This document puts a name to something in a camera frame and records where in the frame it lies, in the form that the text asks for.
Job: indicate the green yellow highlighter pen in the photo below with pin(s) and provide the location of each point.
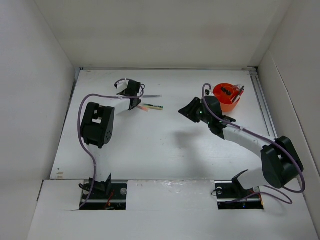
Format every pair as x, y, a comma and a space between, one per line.
154, 107

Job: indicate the brown marker pen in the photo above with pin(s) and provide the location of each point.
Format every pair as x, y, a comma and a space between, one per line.
143, 108

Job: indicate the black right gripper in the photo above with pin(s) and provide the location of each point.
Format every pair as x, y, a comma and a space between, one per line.
189, 109

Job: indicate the white marker red cap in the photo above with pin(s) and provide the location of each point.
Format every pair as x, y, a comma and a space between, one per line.
238, 94

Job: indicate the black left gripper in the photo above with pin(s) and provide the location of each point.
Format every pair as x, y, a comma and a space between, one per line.
138, 103

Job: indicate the aluminium rail right side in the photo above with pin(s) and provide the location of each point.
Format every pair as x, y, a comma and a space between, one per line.
254, 76

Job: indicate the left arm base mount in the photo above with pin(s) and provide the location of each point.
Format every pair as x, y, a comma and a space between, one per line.
106, 195

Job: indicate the grey purple pen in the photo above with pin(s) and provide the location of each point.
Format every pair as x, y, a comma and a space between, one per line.
152, 96

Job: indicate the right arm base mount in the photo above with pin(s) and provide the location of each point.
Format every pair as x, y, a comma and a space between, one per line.
230, 196

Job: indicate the black handled scissors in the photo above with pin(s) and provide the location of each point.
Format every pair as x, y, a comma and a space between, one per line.
226, 91

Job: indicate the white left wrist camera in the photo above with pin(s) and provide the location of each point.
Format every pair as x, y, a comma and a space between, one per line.
121, 84

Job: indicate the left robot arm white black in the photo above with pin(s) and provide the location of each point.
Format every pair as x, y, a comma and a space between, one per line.
95, 124

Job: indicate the orange round divided container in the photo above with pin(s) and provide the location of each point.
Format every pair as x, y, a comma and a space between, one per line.
226, 100

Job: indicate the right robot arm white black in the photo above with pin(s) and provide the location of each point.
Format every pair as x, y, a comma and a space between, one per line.
280, 162

